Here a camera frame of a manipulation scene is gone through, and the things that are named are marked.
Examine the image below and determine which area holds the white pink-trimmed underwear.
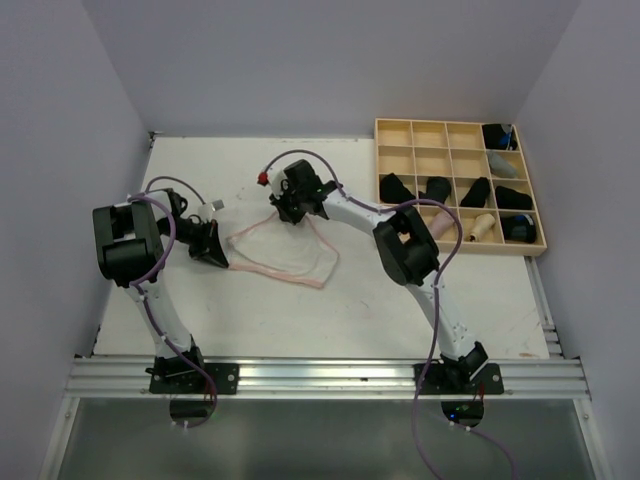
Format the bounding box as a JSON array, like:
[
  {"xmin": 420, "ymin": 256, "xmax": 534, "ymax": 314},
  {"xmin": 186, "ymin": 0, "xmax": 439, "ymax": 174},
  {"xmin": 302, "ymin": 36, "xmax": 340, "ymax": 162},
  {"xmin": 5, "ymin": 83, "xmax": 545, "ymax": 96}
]
[{"xmin": 227, "ymin": 213, "xmax": 340, "ymax": 289}]

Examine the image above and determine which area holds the black striped underwear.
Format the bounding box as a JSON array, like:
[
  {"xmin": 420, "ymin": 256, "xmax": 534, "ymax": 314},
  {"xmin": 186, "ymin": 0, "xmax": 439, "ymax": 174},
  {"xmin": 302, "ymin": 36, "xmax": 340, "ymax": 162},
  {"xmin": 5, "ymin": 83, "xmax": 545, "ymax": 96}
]
[{"xmin": 419, "ymin": 176, "xmax": 452, "ymax": 204}]

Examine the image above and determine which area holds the aluminium mounting rail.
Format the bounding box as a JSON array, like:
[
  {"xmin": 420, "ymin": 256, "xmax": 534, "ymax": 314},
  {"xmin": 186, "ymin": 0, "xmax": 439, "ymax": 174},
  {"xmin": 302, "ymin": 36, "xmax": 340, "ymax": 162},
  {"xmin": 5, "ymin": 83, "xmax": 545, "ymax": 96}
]
[{"xmin": 64, "ymin": 356, "xmax": 590, "ymax": 400}]

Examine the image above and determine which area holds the beige rolled underwear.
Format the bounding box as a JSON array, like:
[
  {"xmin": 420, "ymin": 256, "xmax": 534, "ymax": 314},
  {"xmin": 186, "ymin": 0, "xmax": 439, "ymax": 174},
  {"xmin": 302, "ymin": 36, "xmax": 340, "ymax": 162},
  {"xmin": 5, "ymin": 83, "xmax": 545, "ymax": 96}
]
[{"xmin": 469, "ymin": 213, "xmax": 495, "ymax": 242}]

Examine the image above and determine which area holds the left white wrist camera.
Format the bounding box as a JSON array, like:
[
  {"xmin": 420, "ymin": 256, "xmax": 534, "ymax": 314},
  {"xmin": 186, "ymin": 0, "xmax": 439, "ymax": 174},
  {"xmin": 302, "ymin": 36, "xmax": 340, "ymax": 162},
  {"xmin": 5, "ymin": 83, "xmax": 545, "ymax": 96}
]
[{"xmin": 197, "ymin": 199, "xmax": 225, "ymax": 222}]

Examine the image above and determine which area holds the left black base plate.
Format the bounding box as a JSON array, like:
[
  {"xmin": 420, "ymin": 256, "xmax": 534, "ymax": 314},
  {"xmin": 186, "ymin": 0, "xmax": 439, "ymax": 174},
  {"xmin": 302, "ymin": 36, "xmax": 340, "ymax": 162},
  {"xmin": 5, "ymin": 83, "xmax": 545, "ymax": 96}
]
[{"xmin": 145, "ymin": 363, "xmax": 240, "ymax": 395}]

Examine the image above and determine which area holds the black garment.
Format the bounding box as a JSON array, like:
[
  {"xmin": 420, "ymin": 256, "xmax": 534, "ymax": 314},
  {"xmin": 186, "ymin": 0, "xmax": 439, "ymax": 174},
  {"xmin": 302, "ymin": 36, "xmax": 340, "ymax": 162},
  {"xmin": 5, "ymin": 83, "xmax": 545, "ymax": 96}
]
[{"xmin": 379, "ymin": 173, "xmax": 416, "ymax": 205}]

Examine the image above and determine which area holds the black blue rolled underwear bottom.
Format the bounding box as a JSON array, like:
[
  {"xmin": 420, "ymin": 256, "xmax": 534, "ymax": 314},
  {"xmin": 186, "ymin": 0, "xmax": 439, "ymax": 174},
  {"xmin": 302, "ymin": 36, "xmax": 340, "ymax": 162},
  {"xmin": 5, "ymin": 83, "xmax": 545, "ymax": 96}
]
[{"xmin": 500, "ymin": 214, "xmax": 538, "ymax": 244}]

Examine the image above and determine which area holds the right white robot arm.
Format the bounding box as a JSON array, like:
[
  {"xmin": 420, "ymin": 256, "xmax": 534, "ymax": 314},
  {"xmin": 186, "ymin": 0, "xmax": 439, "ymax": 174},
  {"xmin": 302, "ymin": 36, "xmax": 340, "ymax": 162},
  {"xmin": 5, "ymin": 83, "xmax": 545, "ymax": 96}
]
[{"xmin": 258, "ymin": 160, "xmax": 488, "ymax": 393}]

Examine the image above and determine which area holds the black rolled underwear right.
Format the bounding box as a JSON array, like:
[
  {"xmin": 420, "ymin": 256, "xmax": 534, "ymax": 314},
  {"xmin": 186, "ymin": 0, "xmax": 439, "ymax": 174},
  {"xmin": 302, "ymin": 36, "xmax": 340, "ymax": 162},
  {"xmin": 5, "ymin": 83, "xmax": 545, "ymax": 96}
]
[{"xmin": 495, "ymin": 186, "xmax": 533, "ymax": 210}]

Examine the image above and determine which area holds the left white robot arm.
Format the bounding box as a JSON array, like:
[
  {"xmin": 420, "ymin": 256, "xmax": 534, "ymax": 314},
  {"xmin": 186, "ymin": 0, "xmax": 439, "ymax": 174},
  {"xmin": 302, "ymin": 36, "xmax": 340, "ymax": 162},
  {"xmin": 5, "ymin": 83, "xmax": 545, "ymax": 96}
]
[{"xmin": 92, "ymin": 188, "xmax": 229, "ymax": 393}]

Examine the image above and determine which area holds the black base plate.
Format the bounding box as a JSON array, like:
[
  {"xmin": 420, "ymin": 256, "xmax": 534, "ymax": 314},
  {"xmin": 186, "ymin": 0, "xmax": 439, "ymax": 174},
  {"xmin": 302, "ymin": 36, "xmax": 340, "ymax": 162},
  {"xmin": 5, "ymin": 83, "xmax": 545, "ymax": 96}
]
[
  {"xmin": 419, "ymin": 361, "xmax": 505, "ymax": 396},
  {"xmin": 145, "ymin": 363, "xmax": 240, "ymax": 395}
]

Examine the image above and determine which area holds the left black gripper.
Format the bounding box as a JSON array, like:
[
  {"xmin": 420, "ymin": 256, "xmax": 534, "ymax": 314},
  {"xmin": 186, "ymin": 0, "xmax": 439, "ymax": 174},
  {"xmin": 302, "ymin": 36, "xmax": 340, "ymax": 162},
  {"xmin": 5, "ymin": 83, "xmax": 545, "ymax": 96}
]
[{"xmin": 158, "ymin": 216, "xmax": 228, "ymax": 268}]

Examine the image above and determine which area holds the black blue rolled underwear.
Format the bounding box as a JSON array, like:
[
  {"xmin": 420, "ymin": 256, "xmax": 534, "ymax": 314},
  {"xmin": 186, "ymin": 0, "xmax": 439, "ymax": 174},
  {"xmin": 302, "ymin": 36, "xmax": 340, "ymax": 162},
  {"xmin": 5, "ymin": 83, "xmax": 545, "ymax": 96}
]
[
  {"xmin": 500, "ymin": 214, "xmax": 538, "ymax": 244},
  {"xmin": 481, "ymin": 123, "xmax": 518, "ymax": 151}
]

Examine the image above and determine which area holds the wooden compartment organizer box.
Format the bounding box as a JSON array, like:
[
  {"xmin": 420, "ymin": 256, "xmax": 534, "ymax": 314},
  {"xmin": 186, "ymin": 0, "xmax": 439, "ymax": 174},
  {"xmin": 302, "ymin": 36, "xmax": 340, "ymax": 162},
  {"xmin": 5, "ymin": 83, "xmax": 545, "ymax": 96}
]
[{"xmin": 374, "ymin": 118, "xmax": 547, "ymax": 256}]

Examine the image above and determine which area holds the black rolled underwear middle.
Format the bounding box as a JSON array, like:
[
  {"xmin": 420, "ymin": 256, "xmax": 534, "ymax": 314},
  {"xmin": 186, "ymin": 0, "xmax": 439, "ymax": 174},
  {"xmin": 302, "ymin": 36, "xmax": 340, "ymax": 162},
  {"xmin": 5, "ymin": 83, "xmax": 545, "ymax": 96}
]
[{"xmin": 459, "ymin": 177, "xmax": 491, "ymax": 208}]

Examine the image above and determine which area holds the pink rolled underwear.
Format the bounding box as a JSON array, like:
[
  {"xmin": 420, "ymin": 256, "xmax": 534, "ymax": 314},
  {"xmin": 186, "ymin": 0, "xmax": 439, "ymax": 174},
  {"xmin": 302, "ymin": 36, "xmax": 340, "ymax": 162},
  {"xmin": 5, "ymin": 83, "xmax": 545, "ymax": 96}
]
[{"xmin": 428, "ymin": 211, "xmax": 455, "ymax": 240}]

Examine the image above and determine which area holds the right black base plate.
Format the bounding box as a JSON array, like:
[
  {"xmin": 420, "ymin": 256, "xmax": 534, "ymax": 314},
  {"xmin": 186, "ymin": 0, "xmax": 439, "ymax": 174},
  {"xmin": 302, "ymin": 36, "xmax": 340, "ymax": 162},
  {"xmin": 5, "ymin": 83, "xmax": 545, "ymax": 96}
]
[{"xmin": 419, "ymin": 361, "xmax": 505, "ymax": 396}]

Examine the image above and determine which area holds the grey rolled underwear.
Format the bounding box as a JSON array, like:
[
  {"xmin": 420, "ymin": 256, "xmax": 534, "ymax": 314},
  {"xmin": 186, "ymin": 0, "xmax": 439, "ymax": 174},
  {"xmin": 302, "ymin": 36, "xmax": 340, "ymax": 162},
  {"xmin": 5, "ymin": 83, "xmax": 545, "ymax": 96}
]
[{"xmin": 487, "ymin": 151, "xmax": 518, "ymax": 179}]

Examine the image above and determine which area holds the black blue rolled underwear top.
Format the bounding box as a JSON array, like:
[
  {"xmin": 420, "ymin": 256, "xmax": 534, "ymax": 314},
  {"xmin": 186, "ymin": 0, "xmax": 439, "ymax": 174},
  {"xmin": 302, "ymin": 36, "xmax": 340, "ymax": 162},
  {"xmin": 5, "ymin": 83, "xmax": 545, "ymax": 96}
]
[{"xmin": 481, "ymin": 123, "xmax": 518, "ymax": 151}]

